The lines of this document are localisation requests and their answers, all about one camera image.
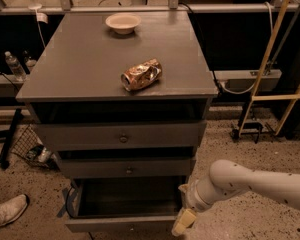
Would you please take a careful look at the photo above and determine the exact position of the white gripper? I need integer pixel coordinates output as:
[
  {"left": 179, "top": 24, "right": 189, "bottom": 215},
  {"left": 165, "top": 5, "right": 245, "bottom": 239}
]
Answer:
[{"left": 171, "top": 181, "right": 210, "bottom": 236}]

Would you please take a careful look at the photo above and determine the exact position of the grey bottom drawer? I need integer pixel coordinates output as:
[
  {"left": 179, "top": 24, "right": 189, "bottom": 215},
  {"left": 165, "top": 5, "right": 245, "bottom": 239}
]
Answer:
[{"left": 66, "top": 176, "right": 186, "bottom": 232}]

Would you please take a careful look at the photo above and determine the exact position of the grey drawer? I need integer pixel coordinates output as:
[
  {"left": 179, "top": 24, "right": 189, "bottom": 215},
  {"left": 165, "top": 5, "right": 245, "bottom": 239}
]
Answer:
[
  {"left": 34, "top": 121, "right": 206, "bottom": 151},
  {"left": 66, "top": 176, "right": 186, "bottom": 232},
  {"left": 58, "top": 157, "right": 195, "bottom": 179}
]

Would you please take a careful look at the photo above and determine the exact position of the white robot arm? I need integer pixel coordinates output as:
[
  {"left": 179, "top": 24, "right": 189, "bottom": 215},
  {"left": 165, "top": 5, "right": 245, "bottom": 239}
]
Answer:
[{"left": 172, "top": 160, "right": 300, "bottom": 236}]

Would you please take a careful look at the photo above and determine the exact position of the grey middle drawer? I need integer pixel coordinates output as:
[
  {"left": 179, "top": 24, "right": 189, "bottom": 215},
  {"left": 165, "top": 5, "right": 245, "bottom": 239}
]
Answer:
[{"left": 58, "top": 157, "right": 195, "bottom": 179}]

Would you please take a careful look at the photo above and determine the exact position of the grey top drawer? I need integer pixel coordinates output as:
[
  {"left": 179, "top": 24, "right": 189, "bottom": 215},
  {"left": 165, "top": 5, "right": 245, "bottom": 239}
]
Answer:
[{"left": 34, "top": 121, "right": 206, "bottom": 151}]

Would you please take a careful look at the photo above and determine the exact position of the grey wooden drawer cabinet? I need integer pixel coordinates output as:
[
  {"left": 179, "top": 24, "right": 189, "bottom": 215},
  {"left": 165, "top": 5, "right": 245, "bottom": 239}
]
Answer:
[{"left": 15, "top": 11, "right": 219, "bottom": 182}]

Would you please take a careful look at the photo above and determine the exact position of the crushed orange soda can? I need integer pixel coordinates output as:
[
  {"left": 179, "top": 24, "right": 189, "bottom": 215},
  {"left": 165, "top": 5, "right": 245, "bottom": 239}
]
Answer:
[{"left": 121, "top": 59, "right": 163, "bottom": 91}]

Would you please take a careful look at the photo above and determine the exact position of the white sneaker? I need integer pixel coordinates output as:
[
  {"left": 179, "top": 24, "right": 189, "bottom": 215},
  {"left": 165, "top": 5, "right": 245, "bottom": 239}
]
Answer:
[{"left": 0, "top": 194, "right": 29, "bottom": 227}]

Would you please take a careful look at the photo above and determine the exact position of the black metal leg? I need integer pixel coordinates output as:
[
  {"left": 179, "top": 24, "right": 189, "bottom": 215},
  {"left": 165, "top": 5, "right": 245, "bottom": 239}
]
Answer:
[{"left": 0, "top": 108, "right": 23, "bottom": 170}]

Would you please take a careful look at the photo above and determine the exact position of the white paper bowl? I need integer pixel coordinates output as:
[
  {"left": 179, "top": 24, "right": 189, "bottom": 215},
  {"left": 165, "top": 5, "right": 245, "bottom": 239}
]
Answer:
[{"left": 106, "top": 13, "right": 141, "bottom": 35}]

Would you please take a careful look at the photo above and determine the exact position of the dark small bottle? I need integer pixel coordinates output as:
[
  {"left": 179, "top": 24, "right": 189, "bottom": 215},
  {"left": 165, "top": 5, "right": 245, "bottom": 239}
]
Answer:
[{"left": 23, "top": 51, "right": 37, "bottom": 72}]

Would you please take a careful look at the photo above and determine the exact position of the clear plastic water bottle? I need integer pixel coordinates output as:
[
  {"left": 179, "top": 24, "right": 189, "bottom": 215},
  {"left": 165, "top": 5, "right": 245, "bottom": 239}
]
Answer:
[{"left": 5, "top": 51, "right": 27, "bottom": 82}]

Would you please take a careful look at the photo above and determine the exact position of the yellow wooden ladder frame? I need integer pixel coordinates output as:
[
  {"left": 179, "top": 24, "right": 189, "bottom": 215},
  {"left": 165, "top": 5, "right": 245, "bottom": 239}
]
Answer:
[{"left": 231, "top": 0, "right": 300, "bottom": 140}]

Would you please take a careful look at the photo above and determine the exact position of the black wire basket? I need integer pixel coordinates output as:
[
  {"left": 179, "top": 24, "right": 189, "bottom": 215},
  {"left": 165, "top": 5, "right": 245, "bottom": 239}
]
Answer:
[{"left": 10, "top": 125, "right": 58, "bottom": 170}]

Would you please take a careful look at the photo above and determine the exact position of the black power cable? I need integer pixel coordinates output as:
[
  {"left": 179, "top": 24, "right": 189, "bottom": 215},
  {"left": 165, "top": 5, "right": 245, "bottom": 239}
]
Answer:
[{"left": 178, "top": 2, "right": 224, "bottom": 95}]

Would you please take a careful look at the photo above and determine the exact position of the white hanging cable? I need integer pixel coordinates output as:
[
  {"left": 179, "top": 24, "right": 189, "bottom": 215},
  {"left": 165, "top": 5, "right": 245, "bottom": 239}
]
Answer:
[{"left": 21, "top": 0, "right": 48, "bottom": 50}]

